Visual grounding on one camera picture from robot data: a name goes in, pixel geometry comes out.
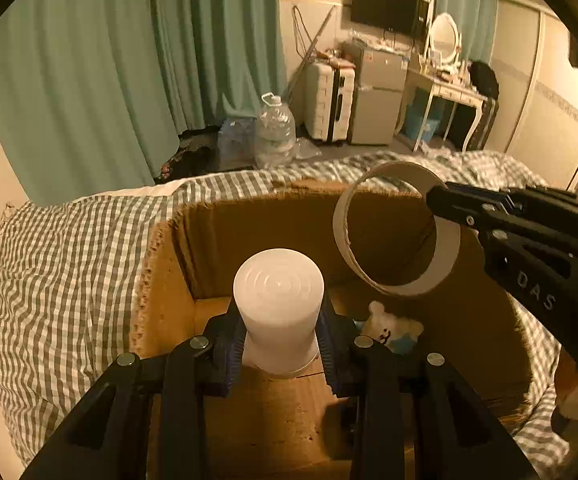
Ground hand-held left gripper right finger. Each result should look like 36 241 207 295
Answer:
318 304 540 480

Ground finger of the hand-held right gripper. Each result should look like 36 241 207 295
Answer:
426 186 578 261
446 182 578 221

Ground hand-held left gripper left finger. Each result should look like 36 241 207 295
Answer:
19 304 246 480

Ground cardboard tape ring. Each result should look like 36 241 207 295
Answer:
332 161 462 297

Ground white plastic cup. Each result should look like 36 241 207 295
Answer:
233 247 326 375

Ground cardboard box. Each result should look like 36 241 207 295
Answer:
130 177 538 480

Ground white plush bear toy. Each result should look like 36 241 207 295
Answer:
361 301 426 356

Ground blue storage box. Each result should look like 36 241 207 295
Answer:
402 101 442 142

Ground white dressing table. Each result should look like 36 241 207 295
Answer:
394 66 488 154

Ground white sliding wardrobe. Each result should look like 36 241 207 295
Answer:
484 0 578 192

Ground black bag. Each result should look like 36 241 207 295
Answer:
469 60 500 102

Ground grey mini fridge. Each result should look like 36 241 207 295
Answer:
345 41 410 147

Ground white oval vanity mirror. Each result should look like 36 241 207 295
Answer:
426 12 463 70

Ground clear plastic bag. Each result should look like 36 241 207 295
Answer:
295 137 324 162

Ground white suitcase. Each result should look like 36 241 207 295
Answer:
302 60 358 146

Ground grey checked blanket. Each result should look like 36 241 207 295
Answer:
0 150 576 480

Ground narrow green curtain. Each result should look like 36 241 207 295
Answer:
436 0 500 67

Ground dark floral cloth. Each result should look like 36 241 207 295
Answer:
155 144 220 184

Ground large clear water jug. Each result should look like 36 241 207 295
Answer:
253 92 298 170

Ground small clear water jug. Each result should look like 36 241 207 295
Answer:
217 117 258 171

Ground leaning metal pole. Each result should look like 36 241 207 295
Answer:
288 9 336 97

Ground wide green curtain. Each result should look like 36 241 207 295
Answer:
0 0 290 207

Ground black wall television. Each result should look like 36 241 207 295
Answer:
351 0 431 37

